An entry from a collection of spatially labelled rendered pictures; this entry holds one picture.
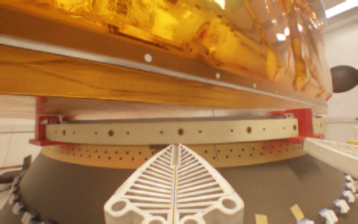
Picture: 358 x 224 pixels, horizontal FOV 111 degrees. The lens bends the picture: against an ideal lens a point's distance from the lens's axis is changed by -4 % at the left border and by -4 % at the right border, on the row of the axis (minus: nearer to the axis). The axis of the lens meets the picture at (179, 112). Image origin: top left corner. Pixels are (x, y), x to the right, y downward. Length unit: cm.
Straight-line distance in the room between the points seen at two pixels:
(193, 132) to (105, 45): 22
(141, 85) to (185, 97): 8
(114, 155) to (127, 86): 23
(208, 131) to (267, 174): 19
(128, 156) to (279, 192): 36
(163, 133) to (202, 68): 15
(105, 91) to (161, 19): 13
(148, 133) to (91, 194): 20
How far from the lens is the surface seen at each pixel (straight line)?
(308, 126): 48
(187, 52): 26
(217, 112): 35
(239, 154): 37
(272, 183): 41
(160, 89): 21
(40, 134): 56
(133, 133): 31
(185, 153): 16
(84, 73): 19
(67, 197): 45
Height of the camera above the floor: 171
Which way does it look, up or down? 4 degrees up
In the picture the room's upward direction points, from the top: 1 degrees counter-clockwise
